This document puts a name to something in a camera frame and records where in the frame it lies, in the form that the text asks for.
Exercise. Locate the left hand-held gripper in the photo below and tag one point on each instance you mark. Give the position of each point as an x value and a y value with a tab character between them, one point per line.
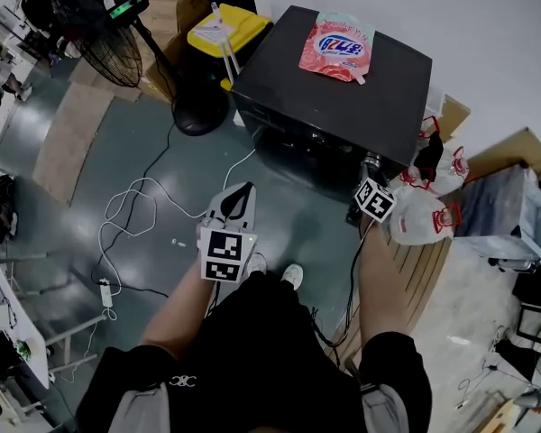
225	253

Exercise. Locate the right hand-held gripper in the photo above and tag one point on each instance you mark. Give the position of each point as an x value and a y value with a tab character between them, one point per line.
375	201

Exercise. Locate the silver washing machine dial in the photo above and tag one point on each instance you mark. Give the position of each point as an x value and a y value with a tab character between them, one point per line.
372	160

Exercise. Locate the black washing machine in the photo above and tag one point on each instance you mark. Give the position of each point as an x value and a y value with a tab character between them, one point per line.
324	106

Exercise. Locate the person's left forearm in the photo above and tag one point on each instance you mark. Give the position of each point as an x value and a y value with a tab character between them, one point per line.
180	314

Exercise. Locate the person's right forearm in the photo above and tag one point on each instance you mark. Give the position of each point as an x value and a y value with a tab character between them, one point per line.
383	282

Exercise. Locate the white plastic bag red print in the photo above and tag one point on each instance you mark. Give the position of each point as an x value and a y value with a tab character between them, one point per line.
417	221
451	169

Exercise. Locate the person's left white shoe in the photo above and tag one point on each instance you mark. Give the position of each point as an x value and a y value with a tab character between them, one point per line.
257	263

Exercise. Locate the person's white shoe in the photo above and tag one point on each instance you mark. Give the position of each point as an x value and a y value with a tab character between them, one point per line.
257	263
293	275

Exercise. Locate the black cloth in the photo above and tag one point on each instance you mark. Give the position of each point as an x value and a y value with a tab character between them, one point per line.
430	153

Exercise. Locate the wooden slatted board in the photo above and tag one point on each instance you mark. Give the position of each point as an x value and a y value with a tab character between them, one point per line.
415	278

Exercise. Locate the person's right white shoe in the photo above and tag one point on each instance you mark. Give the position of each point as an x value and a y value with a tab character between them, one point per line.
293	275

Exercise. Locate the small cardboard box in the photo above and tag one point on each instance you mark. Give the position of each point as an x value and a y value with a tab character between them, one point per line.
453	115

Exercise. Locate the clear plastic storage box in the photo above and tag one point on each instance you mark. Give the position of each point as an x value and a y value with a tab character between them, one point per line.
500	210

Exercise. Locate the large brown cardboard box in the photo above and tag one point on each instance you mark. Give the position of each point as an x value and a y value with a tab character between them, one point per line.
514	151

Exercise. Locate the person's black clothing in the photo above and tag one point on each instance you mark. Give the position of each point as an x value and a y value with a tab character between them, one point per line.
261	354

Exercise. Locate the white power strip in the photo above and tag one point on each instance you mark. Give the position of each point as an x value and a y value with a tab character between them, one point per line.
106	293

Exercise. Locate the pink detergent pouch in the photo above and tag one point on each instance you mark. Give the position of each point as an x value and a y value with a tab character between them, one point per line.
336	45

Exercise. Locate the white plastic rack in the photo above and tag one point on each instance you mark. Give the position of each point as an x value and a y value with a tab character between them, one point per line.
218	39

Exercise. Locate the flat cardboard sheet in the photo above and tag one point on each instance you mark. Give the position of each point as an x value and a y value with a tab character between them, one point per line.
70	142

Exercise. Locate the yellow lidded bin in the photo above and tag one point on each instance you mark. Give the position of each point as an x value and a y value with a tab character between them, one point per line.
243	25

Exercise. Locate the black stool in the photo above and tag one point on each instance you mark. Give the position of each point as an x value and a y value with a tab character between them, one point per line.
536	296

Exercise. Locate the black floor fan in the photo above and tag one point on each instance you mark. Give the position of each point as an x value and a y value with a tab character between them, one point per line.
117	52

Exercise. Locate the brown cardboard boxes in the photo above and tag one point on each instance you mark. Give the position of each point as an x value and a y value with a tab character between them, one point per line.
176	21

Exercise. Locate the black device with green light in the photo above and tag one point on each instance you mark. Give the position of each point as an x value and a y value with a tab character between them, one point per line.
126	2

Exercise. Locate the white desk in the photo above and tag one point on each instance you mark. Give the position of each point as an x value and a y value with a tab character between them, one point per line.
22	332

